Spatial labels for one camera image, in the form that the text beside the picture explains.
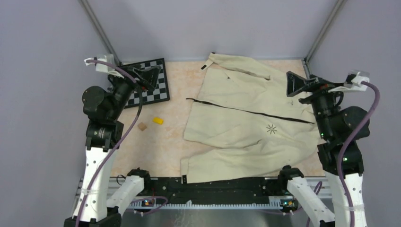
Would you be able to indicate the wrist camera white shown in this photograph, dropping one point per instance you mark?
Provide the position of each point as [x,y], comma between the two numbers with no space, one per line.
[353,82]
[110,66]

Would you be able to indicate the aluminium front rail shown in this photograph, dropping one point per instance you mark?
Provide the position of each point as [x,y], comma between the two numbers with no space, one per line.
[144,204]

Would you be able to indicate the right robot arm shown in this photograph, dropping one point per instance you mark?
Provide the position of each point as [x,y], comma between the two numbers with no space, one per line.
[339,155]

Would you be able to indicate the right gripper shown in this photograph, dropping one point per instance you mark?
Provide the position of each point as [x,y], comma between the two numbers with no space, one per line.
[295,83]

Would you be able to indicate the cream zip-up jacket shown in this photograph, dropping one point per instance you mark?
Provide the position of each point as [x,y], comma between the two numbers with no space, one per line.
[243,112]

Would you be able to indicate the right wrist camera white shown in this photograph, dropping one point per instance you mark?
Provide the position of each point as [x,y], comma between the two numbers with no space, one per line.
[353,82]

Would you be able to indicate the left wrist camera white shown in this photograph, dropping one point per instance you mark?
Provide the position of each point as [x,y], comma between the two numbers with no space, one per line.
[110,66]

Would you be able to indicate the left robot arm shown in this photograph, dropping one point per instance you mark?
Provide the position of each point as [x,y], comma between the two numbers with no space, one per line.
[104,135]

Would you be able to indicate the black and grey checkerboard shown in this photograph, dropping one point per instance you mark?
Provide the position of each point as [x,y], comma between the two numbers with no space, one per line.
[161,90]

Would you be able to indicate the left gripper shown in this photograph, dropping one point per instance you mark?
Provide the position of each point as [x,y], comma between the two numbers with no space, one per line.
[151,74]

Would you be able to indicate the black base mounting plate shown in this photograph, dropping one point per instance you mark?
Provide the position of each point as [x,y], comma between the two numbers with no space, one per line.
[243,191]

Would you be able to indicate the small wooden cube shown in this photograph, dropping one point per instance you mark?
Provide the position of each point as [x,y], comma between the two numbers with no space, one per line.
[142,126]

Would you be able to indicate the yellow block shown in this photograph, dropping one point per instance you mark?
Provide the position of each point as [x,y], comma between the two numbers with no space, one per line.
[158,120]

